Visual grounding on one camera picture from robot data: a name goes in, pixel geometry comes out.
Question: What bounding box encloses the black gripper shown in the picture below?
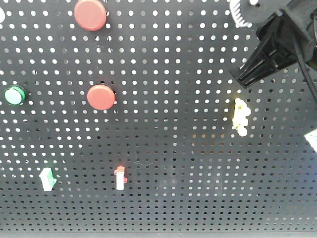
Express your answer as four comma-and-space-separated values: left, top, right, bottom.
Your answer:
229, 0, 317, 89

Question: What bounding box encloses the black perforated pegboard panel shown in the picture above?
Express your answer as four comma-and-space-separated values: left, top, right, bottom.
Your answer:
0, 0, 317, 238

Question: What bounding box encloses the lower red mushroom button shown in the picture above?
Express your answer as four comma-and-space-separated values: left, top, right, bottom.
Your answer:
87, 84, 116, 111

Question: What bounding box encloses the red mushroom button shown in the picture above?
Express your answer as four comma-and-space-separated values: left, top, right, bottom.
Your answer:
87, 84, 116, 111
74, 0, 107, 31

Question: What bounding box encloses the upper red mushroom button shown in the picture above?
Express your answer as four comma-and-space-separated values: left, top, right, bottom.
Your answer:
74, 0, 107, 31

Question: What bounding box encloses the green round push button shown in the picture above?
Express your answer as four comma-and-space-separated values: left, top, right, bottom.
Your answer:
4, 85, 27, 105

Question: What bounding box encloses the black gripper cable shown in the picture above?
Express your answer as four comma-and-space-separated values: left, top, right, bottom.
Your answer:
287, 14, 317, 104

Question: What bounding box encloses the yellow toggle handle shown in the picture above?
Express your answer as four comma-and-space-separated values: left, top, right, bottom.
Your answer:
232, 98, 251, 137

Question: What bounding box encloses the white red toggle switch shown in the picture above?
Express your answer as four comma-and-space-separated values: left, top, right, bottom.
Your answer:
114, 166, 128, 190

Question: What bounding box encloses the white green toggle switch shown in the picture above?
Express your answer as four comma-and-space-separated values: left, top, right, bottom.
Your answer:
39, 168, 57, 191

